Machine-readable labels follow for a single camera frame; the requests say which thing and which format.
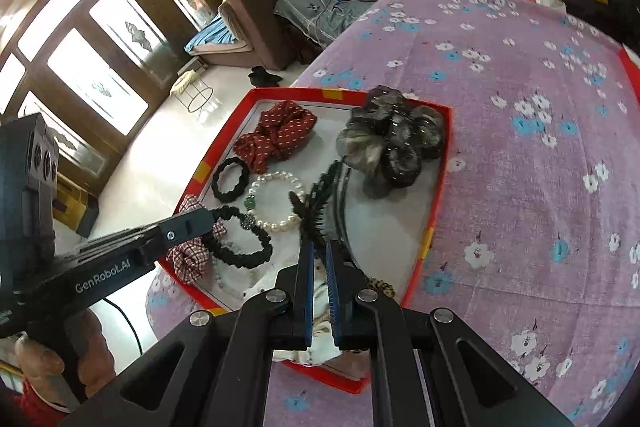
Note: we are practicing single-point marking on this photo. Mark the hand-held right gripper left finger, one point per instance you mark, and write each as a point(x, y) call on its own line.
point(309, 297)

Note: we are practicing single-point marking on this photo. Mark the red polka-dot hair bow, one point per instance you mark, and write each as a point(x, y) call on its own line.
point(280, 132)

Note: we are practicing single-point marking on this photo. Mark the dark flower hair accessory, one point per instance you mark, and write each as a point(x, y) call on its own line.
point(395, 142)

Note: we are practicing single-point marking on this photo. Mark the red tray box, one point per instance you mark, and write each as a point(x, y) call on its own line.
point(390, 227)

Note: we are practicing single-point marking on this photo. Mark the black item on floor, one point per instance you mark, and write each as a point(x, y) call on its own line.
point(265, 77)

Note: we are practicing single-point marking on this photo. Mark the person's left hand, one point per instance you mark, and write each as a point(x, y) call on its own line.
point(40, 362)

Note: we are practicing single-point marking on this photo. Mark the grey quilt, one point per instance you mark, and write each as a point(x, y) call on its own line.
point(310, 7)

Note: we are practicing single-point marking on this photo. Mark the red box lid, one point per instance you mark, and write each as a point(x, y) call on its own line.
point(632, 72)

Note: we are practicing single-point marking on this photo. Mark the black hair comb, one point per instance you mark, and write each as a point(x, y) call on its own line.
point(320, 212)

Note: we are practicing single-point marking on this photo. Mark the wooden door with glass panes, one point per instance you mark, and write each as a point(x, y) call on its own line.
point(75, 52)

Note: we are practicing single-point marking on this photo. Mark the thin black headband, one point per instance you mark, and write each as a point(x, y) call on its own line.
point(341, 207)

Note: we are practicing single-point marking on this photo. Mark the purple floral bedsheet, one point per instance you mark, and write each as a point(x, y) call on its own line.
point(525, 207)

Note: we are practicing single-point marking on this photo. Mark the leopard print hair clip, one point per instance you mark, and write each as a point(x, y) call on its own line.
point(381, 286)

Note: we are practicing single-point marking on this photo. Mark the red checkered scrunchie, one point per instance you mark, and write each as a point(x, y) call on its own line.
point(192, 257)

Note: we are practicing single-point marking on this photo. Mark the light blue blanket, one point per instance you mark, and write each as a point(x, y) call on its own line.
point(212, 34)

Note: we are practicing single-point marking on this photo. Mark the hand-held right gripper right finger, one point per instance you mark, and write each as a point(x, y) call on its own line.
point(334, 307)

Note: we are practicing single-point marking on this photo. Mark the black scrunchie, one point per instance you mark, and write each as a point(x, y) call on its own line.
point(217, 182)

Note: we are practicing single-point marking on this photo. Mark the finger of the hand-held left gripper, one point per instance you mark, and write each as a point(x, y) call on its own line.
point(195, 227)

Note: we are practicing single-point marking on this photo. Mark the yellow box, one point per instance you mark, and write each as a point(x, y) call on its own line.
point(70, 207)

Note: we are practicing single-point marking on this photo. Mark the brown sofa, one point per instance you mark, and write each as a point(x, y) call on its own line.
point(260, 27)

